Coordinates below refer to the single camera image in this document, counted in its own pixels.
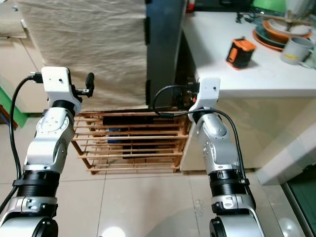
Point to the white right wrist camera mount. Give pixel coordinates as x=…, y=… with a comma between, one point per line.
x=210, y=91

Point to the white bowl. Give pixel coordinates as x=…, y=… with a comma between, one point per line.
x=289, y=27

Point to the orange bowl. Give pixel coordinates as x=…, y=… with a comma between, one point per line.
x=274, y=33

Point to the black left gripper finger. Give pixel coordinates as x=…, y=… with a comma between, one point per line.
x=90, y=84

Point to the green plastic item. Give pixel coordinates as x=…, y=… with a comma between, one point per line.
x=269, y=5

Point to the orange flat plate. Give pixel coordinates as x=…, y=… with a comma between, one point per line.
x=261, y=43

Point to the beige kitchen base cabinet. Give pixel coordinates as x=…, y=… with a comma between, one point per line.
x=24, y=64

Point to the large wrinkled beige cover cloth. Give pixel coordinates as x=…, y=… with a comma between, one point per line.
x=79, y=39

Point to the wooden slatted rack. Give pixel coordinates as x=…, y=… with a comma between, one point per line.
x=133, y=140

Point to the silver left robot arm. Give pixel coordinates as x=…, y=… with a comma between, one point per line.
x=47, y=143

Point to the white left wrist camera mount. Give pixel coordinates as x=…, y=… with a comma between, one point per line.
x=57, y=81

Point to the dark teal plate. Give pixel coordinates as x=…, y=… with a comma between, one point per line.
x=265, y=37

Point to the grey mug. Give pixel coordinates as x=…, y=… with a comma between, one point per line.
x=294, y=49

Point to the orange black boxy gadget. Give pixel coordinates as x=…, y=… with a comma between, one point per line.
x=241, y=53

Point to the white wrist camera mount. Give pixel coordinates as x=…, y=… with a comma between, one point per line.
x=210, y=91
x=57, y=81

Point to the white counter cabinet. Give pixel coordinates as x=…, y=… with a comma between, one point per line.
x=227, y=143

